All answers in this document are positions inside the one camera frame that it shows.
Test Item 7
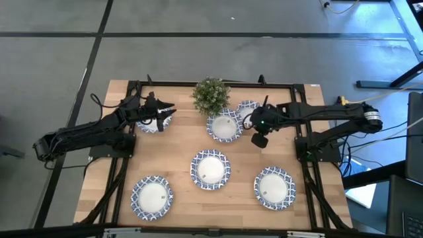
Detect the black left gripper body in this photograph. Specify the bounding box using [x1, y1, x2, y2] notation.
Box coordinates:
[140, 91, 167, 124]

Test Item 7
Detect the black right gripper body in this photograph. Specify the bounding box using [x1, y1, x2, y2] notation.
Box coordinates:
[250, 95, 282, 134]

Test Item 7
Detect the blue patterned white bowl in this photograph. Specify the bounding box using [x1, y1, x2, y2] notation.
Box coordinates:
[206, 108, 245, 143]
[135, 107, 173, 134]
[253, 166, 297, 211]
[190, 149, 232, 191]
[130, 175, 174, 221]
[235, 100, 262, 128]

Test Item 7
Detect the small green potted plant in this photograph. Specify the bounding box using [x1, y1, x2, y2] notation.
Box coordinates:
[191, 76, 231, 117]

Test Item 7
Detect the black crossbar with silver brackets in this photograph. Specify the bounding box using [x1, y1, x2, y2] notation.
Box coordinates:
[0, 223, 423, 238]

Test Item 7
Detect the black desk beam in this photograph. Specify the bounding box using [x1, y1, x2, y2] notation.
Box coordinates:
[342, 159, 407, 190]

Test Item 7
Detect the white sheet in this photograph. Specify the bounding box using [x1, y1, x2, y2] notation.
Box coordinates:
[344, 157, 377, 210]

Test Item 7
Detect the black desk leg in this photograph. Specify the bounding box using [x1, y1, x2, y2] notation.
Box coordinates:
[356, 61, 423, 90]

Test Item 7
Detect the dark furniture foot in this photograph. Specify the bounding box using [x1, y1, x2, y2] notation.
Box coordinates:
[0, 144, 26, 159]

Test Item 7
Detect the black monitor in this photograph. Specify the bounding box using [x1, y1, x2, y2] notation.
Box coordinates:
[405, 91, 423, 184]

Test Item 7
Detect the black laptop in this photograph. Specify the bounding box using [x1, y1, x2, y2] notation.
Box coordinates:
[385, 175, 423, 237]

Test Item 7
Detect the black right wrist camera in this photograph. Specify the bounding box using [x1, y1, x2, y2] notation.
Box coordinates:
[250, 132, 269, 149]

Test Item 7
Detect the black aluminium table frame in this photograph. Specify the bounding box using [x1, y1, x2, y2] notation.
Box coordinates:
[74, 73, 354, 232]

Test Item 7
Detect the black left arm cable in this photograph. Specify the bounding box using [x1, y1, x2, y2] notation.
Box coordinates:
[89, 93, 133, 110]

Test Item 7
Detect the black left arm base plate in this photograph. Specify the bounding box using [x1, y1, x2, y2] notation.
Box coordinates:
[89, 132, 137, 159]

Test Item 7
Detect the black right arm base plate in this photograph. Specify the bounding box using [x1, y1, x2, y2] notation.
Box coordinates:
[294, 136, 342, 163]

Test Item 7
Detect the yellow power plug with cable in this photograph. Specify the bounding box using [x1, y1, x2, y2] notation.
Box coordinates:
[336, 81, 423, 106]

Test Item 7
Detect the black cable bundle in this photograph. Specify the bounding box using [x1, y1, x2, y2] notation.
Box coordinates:
[338, 120, 409, 179]

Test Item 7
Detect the white cable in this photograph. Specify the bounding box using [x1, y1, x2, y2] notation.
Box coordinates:
[350, 116, 423, 153]

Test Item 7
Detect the yellow cable with black plug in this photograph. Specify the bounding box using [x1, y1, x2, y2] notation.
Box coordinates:
[319, 0, 360, 15]

